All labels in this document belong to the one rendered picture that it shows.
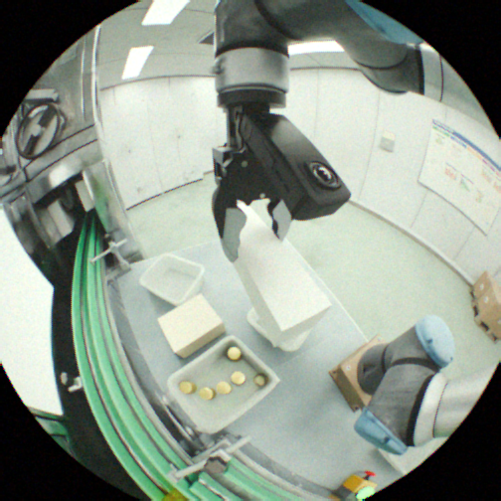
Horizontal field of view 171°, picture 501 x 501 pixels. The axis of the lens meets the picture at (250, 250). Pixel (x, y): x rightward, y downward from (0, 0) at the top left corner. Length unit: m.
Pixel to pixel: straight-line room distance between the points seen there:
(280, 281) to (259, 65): 0.21
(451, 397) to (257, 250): 0.33
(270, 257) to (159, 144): 3.53
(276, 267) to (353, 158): 3.32
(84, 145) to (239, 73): 0.69
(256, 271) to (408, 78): 0.30
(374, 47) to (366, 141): 3.24
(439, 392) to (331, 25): 0.37
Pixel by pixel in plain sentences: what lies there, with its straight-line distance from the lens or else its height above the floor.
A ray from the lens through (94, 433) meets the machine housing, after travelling 0.57.
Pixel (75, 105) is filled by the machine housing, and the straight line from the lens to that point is 0.85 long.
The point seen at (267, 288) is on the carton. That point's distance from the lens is 0.18.
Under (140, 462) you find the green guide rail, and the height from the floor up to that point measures 0.91.
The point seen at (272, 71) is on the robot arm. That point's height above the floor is 1.31.
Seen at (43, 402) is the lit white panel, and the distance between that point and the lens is 0.47.
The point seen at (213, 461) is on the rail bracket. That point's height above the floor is 1.01.
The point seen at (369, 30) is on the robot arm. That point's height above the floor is 1.35.
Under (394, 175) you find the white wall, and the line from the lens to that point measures 3.36.
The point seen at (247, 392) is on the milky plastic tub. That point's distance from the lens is 0.49.
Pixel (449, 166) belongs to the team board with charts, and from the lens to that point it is 3.48.
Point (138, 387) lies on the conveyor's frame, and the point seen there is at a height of 0.88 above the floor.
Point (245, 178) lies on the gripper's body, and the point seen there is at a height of 1.20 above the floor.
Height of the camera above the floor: 1.26
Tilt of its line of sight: 43 degrees down
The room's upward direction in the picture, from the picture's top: straight up
